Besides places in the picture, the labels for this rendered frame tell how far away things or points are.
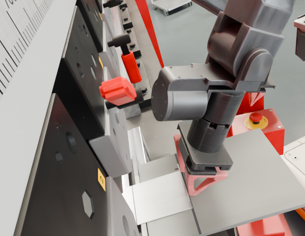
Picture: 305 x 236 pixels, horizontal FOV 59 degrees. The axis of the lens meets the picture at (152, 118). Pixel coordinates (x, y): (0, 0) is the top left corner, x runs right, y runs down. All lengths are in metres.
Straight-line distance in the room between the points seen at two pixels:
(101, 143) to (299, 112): 1.96
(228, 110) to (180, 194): 0.19
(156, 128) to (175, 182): 0.34
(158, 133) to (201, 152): 0.41
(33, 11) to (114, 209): 0.15
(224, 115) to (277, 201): 0.18
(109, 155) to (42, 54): 0.13
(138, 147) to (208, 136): 0.28
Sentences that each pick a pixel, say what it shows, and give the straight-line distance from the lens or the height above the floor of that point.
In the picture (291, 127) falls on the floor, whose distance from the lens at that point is 2.05.
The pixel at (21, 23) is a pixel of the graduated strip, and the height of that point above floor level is 1.38.
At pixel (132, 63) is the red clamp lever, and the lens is 0.50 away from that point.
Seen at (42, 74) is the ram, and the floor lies 1.35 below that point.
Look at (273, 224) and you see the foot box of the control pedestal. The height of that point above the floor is 0.12.
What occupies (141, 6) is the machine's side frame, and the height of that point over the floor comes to 0.71.
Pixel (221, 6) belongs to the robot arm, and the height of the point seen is 1.16.
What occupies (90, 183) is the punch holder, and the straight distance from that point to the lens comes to 0.19.
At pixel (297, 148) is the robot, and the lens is 1.54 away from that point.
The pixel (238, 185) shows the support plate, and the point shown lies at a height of 1.00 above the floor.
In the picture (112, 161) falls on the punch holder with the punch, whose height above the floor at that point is 1.22.
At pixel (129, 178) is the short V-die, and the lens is 0.57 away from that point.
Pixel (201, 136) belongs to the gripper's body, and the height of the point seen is 1.13.
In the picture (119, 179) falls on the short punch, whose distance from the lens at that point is 0.41.
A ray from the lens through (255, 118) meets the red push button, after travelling 0.90.
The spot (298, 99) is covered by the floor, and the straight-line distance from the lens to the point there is 2.27.
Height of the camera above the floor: 1.42
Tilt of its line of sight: 38 degrees down
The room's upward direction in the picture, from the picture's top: 20 degrees counter-clockwise
